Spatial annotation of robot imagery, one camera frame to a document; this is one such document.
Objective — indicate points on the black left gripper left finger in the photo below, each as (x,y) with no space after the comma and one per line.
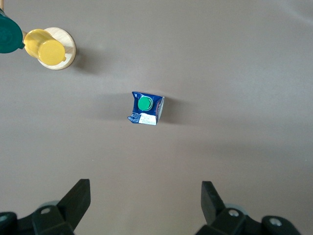
(73,203)

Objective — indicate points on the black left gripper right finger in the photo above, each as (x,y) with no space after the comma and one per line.
(212,208)

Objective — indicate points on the blue milk carton green cap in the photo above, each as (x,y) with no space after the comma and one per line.
(144,104)

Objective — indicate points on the yellow plastic cup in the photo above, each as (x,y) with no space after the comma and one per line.
(50,51)

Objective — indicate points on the teal plastic cup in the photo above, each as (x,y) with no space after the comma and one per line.
(8,36)

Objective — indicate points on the wooden mug tree stand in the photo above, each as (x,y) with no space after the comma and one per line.
(69,46)

